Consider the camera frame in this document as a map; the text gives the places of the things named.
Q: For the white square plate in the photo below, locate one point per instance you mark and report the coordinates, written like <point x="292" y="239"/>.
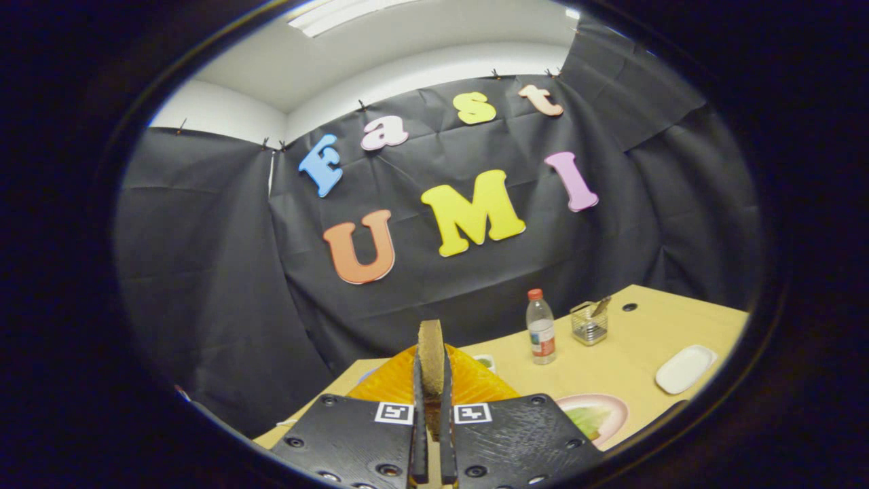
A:
<point x="686" y="369"/>

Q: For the pink round plate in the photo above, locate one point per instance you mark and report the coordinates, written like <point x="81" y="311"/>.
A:
<point x="614" y="407"/>

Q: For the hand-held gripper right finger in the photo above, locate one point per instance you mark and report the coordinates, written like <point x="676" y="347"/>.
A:
<point x="447" y="441"/>

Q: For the ceiling light panel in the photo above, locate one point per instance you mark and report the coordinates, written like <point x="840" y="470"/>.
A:
<point x="326" y="17"/>

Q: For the brown bread slice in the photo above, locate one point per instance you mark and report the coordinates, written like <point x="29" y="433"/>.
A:
<point x="431" y="360"/>

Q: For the green lettuce leaf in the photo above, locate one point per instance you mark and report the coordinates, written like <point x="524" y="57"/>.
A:
<point x="587" y="421"/>

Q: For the small white dish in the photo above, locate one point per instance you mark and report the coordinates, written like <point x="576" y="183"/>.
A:
<point x="485" y="363"/>

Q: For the clear bottle with red cap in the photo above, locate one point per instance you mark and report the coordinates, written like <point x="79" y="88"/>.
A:
<point x="541" y="333"/>

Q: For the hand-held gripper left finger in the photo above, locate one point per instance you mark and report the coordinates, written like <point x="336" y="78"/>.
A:
<point x="419" y="441"/>

